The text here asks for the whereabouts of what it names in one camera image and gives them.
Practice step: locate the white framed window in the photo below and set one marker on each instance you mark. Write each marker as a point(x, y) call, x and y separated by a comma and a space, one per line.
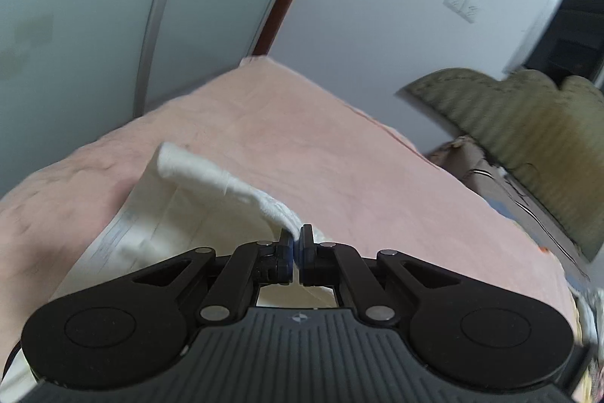
point(566, 34)

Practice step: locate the white sliding wardrobe door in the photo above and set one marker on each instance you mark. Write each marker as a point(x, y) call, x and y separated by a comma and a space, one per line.
point(85, 6)

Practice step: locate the beige patterned pillow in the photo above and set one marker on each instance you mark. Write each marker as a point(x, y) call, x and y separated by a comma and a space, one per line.
point(476, 167)

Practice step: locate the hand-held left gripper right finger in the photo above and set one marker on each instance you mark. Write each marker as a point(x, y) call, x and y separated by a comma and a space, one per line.
point(303, 263)

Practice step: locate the pink floral bed blanket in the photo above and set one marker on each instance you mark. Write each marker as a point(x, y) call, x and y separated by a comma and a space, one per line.
point(339, 157)

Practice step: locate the white quilted blanket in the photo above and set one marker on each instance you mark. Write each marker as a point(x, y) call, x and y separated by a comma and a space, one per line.
point(188, 169)

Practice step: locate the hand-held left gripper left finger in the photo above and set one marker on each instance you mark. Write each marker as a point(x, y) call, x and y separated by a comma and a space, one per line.
point(286, 263)

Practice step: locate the olive green padded headboard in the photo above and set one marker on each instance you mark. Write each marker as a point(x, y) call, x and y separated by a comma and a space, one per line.
point(528, 124)

